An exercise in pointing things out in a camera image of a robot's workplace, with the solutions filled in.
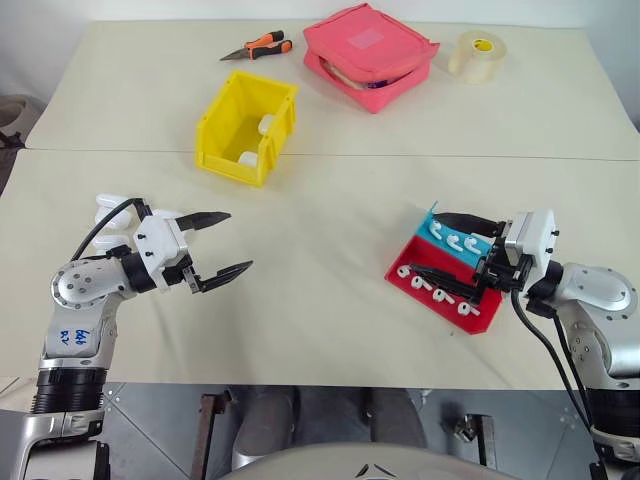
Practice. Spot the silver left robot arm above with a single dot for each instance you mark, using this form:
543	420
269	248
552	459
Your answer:
80	285

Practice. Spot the clear adhesive tape roll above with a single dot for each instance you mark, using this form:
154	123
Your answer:
477	60

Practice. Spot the red tray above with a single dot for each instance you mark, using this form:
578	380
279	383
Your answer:
425	255

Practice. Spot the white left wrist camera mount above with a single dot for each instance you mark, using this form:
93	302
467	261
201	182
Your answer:
159	240

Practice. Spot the yellow plastic bin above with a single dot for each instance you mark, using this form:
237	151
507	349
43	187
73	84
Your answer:
235	145

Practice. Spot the blue tray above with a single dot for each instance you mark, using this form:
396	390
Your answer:
430	245

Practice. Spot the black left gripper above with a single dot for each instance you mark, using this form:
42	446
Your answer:
176	274

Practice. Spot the orange and black pliers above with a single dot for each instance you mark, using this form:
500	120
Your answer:
265	44

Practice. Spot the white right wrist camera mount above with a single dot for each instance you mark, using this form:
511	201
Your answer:
536	237

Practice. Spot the brown metal table leg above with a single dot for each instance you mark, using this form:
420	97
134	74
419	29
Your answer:
482	440
207	435

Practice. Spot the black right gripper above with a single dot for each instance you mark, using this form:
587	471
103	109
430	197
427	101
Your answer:
492	274

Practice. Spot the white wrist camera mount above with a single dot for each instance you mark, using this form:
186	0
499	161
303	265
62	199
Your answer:
159	240
536	237

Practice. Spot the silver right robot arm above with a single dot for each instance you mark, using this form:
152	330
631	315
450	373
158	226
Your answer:
595	300

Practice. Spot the pink fabric zip pouch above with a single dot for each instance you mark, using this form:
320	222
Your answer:
370	45

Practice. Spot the grey robot torso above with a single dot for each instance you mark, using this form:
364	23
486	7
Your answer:
350	462

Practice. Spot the pale round background object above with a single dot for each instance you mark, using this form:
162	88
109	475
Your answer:
15	112

